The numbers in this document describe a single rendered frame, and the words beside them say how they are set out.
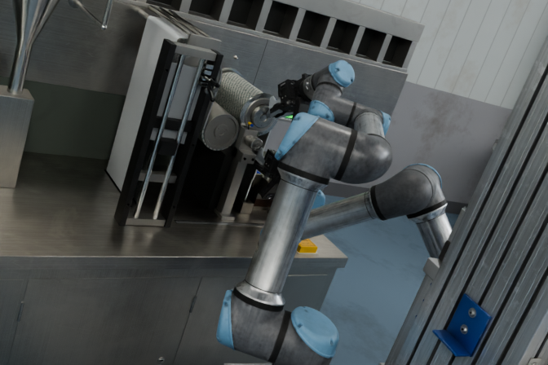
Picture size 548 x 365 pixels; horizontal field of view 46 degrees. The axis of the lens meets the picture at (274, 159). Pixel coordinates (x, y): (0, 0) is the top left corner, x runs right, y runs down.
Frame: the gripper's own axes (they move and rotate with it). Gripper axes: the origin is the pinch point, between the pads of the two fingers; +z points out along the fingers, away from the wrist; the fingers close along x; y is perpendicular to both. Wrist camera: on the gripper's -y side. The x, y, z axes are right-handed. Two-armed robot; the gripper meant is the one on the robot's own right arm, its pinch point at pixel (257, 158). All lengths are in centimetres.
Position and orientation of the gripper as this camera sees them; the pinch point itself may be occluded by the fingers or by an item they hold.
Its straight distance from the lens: 216.4
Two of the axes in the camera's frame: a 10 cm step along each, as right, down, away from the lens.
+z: -5.0, -4.3, 7.6
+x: -8.1, -0.9, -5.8
